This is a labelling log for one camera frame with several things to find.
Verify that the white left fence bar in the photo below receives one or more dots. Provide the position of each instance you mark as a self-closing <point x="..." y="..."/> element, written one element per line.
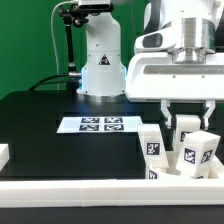
<point x="4" y="155"/>

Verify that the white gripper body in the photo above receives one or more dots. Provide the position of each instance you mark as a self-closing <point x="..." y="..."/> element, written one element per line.
<point x="154" y="77"/>

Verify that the white front fence bar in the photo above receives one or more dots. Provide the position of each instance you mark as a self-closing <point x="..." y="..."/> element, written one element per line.
<point x="91" y="193"/>

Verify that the white marker sheet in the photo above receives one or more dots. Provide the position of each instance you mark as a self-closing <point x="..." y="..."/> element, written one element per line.
<point x="108" y="124"/>

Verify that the white camera on mount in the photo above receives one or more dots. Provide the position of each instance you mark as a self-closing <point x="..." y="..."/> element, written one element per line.
<point x="95" y="6"/>

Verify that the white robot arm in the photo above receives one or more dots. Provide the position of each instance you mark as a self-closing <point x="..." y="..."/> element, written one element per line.
<point x="175" y="60"/>

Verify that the white round stool seat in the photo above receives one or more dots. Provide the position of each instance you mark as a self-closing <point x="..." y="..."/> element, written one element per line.
<point x="172" y="173"/>

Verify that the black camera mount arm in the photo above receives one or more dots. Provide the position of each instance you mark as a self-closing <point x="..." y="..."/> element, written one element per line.
<point x="72" y="17"/>

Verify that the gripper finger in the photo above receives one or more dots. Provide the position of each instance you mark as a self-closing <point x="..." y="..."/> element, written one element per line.
<point x="209" y="107"/>
<point x="164" y="106"/>

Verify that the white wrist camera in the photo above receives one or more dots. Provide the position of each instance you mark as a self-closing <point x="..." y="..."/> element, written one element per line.
<point x="154" y="42"/>

